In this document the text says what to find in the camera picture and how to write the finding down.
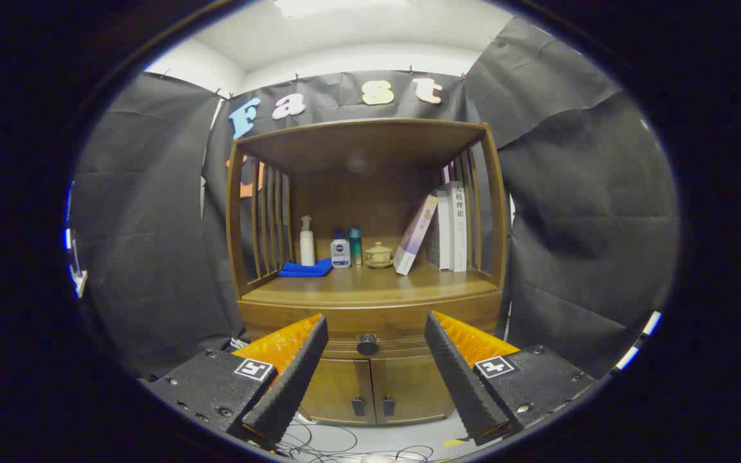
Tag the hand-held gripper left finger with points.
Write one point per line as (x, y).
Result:
(293, 379)

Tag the white pump bottle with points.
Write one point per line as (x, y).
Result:
(307, 247)

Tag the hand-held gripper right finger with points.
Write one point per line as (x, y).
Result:
(457, 379)

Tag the wooden countertop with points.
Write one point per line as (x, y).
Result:
(370, 286)

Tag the white book with black print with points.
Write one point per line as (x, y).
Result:
(458, 225)

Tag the white bottle with blue cap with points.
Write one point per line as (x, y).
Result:
(340, 254)

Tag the pink and white book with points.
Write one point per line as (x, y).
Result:
(414, 238)

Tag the wooden cabinet door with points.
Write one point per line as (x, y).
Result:
(415, 389)
(335, 389)

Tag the wooden cabinet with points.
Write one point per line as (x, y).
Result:
(357, 145)

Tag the teal bottle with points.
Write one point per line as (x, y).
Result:
(356, 247)

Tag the blue folded cloth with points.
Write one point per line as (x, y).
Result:
(306, 269)

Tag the beige lidded teacup with saucer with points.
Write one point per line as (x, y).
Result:
(379, 254)

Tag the wooden drawer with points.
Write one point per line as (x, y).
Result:
(377, 319)

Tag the plain white book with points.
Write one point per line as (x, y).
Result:
(444, 231)

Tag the grey patterned book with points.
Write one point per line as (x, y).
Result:
(433, 244)

